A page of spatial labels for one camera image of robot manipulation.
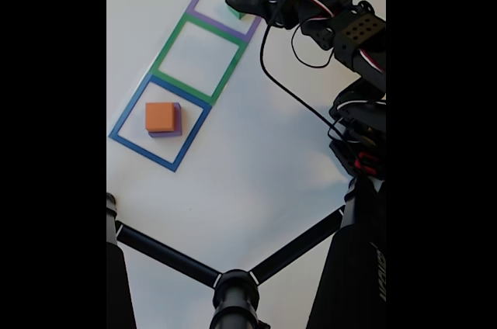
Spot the green square frame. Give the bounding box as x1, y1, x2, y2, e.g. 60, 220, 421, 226
149, 12, 249, 107

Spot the black camera tripod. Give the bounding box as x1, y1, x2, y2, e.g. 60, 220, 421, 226
106, 175, 387, 329

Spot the orange square block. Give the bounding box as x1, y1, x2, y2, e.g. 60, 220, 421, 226
144, 102, 176, 133

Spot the black camera cable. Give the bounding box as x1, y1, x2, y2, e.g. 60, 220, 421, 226
259, 22, 362, 144

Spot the blue square frame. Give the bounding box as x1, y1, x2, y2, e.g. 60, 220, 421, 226
108, 74, 213, 173

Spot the purple square block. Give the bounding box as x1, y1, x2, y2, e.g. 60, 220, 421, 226
148, 102, 183, 139

